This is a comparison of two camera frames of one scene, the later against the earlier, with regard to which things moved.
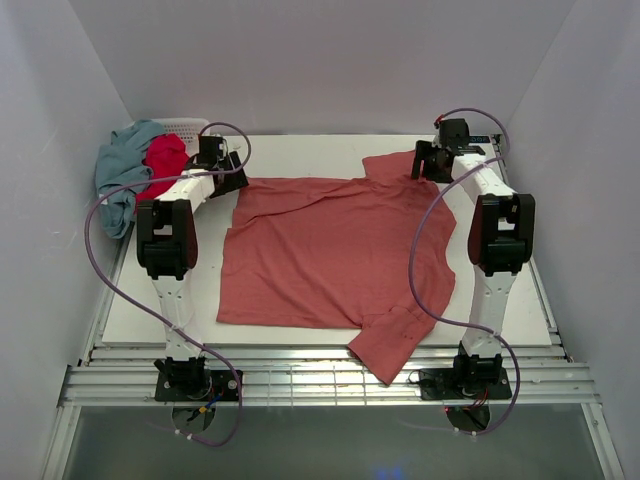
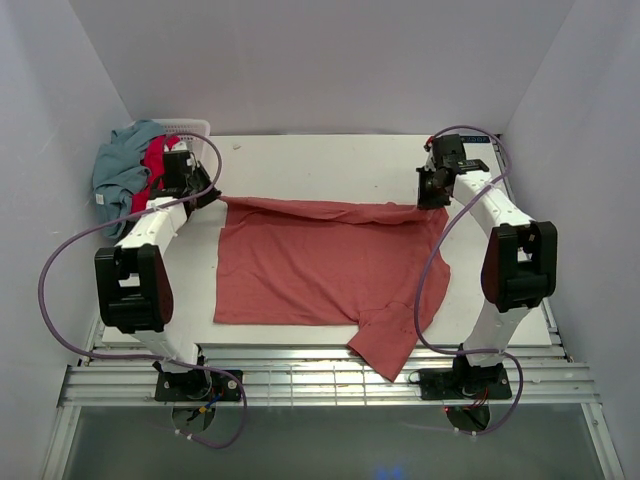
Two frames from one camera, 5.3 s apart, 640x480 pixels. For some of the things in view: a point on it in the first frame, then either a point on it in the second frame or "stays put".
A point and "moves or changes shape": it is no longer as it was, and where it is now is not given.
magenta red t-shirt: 167,157 stays put
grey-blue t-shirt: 120,161 stays put
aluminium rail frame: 125,377 stays put
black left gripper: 237,180 → 212,194
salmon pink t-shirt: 366,254 moves or changes shape
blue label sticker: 479,139 stays put
